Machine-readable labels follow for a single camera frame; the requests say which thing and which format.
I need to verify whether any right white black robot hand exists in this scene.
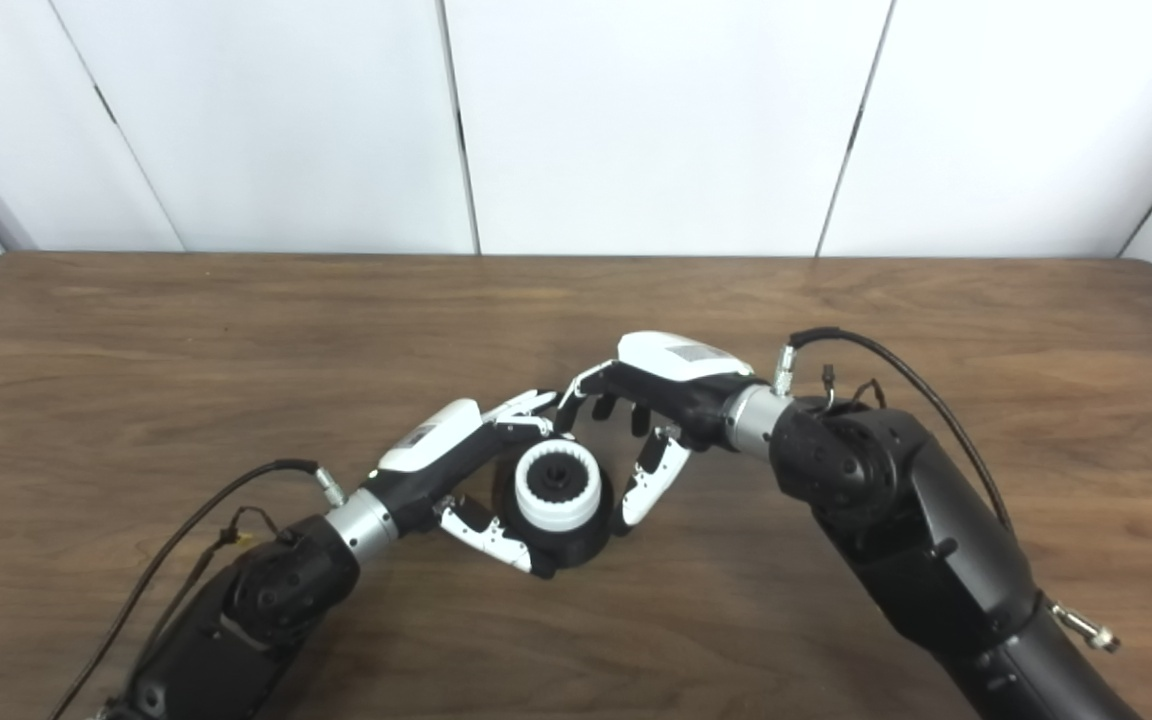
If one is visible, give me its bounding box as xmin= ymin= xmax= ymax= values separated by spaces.
xmin=556 ymin=330 xmax=762 ymax=536

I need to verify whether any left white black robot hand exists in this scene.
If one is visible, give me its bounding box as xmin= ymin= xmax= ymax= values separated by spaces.
xmin=366 ymin=388 xmax=557 ymax=579

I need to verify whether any white ribbed ring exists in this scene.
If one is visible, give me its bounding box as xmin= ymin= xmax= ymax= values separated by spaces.
xmin=514 ymin=438 xmax=604 ymax=533

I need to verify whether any round black plastic part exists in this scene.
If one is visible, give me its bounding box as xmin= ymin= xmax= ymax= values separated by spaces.
xmin=491 ymin=440 xmax=615 ymax=579

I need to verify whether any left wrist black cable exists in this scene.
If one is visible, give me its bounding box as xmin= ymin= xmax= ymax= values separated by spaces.
xmin=46 ymin=458 xmax=347 ymax=720

